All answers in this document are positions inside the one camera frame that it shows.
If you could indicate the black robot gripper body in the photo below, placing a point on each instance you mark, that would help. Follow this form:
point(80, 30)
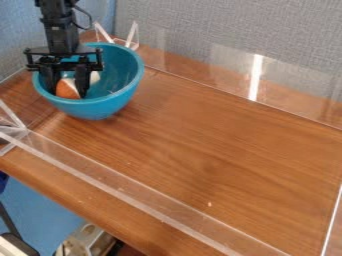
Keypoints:
point(64, 52)

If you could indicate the clear acrylic barrier front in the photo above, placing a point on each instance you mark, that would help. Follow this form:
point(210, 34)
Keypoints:
point(170, 211)

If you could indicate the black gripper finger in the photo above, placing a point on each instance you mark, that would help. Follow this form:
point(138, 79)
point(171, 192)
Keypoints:
point(82, 79)
point(51, 77)

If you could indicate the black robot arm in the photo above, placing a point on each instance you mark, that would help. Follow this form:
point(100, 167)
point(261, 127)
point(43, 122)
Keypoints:
point(60, 9)

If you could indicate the brown and white toy mushroom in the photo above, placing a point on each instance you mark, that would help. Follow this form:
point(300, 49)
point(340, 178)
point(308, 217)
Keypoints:
point(66, 86)

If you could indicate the clear acrylic barrier back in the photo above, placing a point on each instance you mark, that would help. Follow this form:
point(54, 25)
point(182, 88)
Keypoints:
point(291, 88)

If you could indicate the clear acrylic barrier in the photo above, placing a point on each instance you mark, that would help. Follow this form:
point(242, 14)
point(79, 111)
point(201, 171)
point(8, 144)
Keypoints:
point(291, 88)
point(170, 211)

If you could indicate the black and white chair part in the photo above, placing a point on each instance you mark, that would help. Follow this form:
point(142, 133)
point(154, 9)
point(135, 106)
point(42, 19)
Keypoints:
point(12, 245)

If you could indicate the white device under table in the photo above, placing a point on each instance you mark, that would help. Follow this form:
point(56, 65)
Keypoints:
point(87, 241)

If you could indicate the blue bowl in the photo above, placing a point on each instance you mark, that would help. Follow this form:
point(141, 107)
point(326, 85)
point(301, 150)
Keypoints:
point(111, 92)

